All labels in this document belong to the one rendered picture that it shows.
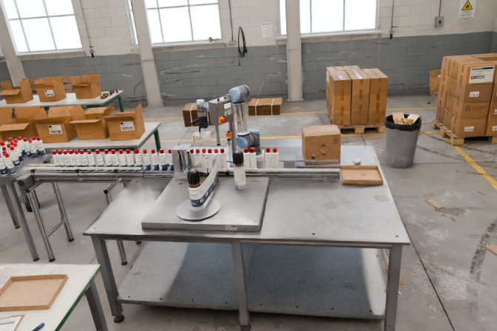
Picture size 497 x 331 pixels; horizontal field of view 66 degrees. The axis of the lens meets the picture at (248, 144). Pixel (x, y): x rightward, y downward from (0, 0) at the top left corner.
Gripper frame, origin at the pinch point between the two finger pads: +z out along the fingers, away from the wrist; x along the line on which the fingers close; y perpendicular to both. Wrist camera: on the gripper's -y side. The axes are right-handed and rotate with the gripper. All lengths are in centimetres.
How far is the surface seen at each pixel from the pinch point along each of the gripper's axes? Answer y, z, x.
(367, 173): 148, 14, -55
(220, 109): 31, -42, -53
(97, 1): -323, -125, 484
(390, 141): 211, 60, 132
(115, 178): -66, 18, -56
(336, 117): 157, 68, 260
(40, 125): -204, 5, 51
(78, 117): -167, 1, 69
